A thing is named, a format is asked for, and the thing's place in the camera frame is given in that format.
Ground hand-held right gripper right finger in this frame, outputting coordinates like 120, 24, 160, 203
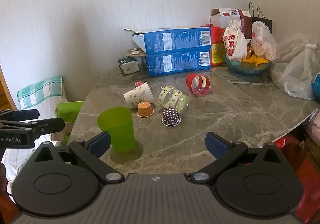
189, 132, 288, 186

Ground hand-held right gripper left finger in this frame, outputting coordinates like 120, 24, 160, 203
32, 131, 125, 186

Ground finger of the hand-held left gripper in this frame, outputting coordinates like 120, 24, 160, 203
0, 118, 65, 135
0, 109, 40, 121

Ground green plastic cup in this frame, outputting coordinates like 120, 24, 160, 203
97, 107, 136, 152

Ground purple dotted baking cup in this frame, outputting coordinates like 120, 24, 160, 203
161, 108, 181, 127

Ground orange dotted baking cup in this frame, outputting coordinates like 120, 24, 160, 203
137, 101, 154, 118

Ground white floral paper cup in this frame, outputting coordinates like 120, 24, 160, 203
123, 82, 154, 110

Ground clear printed plastic cup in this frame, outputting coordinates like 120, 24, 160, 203
156, 86, 190, 115

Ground red transparent plastic cup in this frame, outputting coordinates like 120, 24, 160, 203
185, 73, 211, 96

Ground green cardboard box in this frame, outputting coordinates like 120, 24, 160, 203
55, 101, 85, 124

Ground green checked cloth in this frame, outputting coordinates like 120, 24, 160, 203
17, 76, 66, 110

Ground blue glass bowl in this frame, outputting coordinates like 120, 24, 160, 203
222, 54, 273, 76

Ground small white-black box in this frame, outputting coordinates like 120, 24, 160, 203
118, 58, 140, 76

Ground blue cardboard box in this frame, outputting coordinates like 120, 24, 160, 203
124, 26, 212, 55
145, 50, 211, 77

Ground orange snack packets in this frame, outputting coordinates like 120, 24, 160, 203
241, 45, 271, 67

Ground red and yellow box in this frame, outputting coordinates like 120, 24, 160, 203
202, 24, 227, 66

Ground pink cloth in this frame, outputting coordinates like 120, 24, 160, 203
307, 111, 320, 141

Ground white cloth pouch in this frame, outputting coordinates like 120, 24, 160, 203
223, 19, 248, 62

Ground blue round object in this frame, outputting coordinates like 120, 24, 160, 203
311, 80, 320, 101

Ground clear plastic bag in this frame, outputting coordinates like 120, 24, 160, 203
271, 34, 320, 100

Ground translucent bag with red print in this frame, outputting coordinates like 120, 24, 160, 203
251, 21, 278, 61

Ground white and maroon open box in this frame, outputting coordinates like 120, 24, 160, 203
209, 7, 253, 40

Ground black paper bag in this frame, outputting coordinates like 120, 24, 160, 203
248, 2, 273, 35

